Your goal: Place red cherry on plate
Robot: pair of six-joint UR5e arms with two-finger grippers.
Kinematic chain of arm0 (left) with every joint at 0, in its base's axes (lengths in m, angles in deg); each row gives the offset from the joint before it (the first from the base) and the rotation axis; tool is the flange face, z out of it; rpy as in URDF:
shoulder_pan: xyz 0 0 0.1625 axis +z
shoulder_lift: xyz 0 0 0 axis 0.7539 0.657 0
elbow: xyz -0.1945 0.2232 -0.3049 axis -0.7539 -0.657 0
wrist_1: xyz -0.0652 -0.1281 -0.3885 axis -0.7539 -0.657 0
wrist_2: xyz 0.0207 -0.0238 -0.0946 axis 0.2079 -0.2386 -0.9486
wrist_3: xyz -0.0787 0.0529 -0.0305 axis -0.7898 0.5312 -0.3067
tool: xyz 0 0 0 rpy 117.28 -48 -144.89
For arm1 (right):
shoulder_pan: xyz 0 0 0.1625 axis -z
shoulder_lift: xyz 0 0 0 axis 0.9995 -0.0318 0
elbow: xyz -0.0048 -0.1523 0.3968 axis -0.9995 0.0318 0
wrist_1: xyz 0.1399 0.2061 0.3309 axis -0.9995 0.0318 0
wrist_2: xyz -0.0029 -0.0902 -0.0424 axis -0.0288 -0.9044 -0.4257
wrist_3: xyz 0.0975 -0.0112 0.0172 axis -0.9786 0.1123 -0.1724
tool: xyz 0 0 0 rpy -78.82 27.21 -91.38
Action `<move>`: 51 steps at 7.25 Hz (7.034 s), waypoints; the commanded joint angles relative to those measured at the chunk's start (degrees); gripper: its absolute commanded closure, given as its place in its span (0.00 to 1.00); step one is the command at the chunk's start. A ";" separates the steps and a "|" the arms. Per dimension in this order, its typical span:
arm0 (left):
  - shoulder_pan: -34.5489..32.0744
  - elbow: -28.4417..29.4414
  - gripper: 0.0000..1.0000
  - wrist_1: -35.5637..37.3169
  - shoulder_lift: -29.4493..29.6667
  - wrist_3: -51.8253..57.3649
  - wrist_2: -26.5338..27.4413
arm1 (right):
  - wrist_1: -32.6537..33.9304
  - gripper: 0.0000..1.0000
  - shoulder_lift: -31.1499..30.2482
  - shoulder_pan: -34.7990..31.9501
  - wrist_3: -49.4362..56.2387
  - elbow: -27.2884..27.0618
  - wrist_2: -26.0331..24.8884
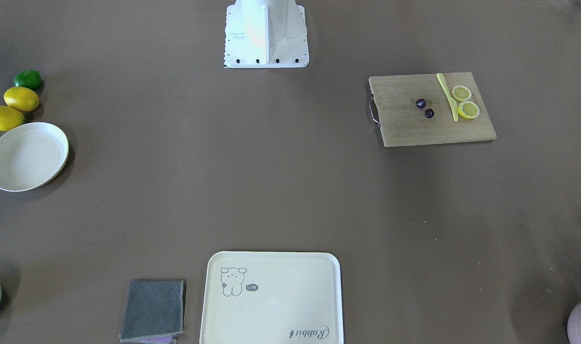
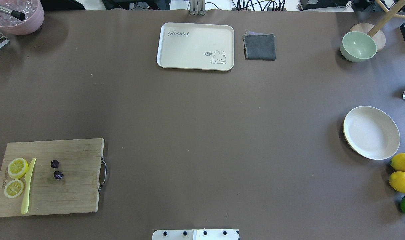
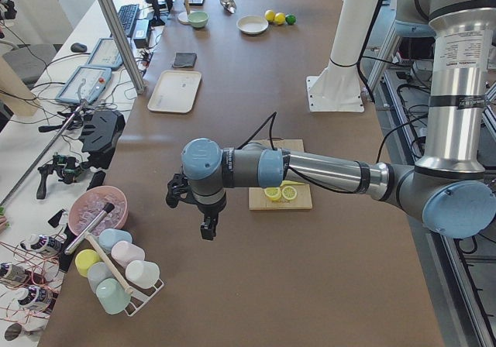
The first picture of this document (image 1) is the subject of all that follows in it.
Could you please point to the white round plate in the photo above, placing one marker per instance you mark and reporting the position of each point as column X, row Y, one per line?
column 31, row 155

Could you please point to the cream rabbit tray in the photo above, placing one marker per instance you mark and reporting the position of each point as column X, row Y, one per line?
column 272, row 298

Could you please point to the bamboo cutting board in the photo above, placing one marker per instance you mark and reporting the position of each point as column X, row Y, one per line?
column 412, row 110

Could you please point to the yellow plastic knife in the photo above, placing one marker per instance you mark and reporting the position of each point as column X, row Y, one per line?
column 452, row 102

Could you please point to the upper lemon slice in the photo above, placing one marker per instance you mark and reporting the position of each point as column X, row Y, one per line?
column 461, row 93

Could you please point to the lemon slice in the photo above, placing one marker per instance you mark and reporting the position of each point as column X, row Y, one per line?
column 468, row 110
column 461, row 93

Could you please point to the lower lemon slice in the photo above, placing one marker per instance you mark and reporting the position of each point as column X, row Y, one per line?
column 468, row 110

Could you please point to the grey folded cloth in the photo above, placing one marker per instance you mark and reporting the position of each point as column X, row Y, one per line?
column 154, row 311

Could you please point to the green lime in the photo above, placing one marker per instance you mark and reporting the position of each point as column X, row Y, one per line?
column 30, row 79

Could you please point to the yellow lemon near lime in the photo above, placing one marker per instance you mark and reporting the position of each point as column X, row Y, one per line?
column 21, row 98

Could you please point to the yellow lemon near plate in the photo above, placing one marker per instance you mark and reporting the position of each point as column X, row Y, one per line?
column 10, row 118

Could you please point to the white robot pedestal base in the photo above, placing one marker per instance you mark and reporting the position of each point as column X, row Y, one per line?
column 265, row 34

